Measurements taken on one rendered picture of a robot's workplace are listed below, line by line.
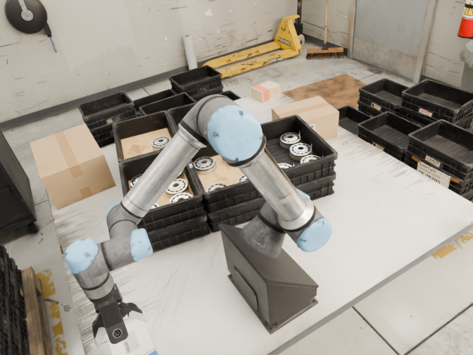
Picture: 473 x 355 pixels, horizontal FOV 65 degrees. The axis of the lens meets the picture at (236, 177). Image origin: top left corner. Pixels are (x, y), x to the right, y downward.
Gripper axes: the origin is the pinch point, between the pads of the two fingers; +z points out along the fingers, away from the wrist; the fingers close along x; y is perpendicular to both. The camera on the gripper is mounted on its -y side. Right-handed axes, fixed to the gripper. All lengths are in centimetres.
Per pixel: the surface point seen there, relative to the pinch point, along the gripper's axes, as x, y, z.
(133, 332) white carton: -1.7, 6.0, 9.3
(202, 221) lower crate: -41, 37, 8
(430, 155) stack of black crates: -181, 34, 34
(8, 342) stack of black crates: 51, 62, 50
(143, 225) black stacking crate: -18.9, 41.8, 1.0
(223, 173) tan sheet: -62, 56, 5
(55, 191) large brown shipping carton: 9, 97, 8
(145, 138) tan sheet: -42, 111, 5
